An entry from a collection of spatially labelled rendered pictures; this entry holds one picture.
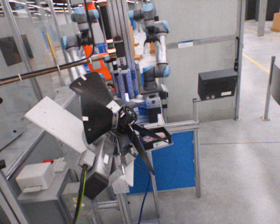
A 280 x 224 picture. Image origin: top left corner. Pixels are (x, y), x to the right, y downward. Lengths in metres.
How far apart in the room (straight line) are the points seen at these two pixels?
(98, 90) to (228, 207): 1.62
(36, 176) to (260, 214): 1.84
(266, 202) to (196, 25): 2.19
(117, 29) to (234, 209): 2.00
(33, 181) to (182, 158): 1.21
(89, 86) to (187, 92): 2.19
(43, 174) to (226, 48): 2.73
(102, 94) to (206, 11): 2.18
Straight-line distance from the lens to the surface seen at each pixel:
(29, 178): 1.40
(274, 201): 2.41
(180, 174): 2.08
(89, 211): 1.44
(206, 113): 3.44
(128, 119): 1.13
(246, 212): 2.26
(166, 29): 2.09
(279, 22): 13.31
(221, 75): 1.64
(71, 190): 1.37
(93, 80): 1.27
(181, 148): 1.89
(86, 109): 0.94
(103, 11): 1.16
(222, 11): 3.15
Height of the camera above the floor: 1.71
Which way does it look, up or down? 24 degrees down
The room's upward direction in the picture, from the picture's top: 9 degrees counter-clockwise
